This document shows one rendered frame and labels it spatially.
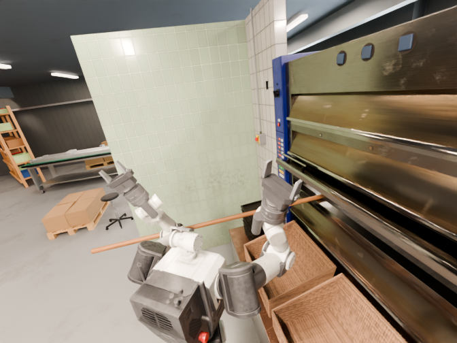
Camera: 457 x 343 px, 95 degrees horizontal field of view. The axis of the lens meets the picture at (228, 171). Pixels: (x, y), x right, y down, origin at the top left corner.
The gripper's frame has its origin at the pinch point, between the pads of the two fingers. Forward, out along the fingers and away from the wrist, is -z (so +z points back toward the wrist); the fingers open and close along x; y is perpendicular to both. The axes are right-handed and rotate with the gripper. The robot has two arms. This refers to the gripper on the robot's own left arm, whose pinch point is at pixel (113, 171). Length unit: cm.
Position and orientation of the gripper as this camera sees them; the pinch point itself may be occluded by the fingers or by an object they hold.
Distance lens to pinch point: 101.9
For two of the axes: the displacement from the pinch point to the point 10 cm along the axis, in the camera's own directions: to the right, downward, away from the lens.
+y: 1.6, 4.5, -8.8
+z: 4.8, 7.4, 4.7
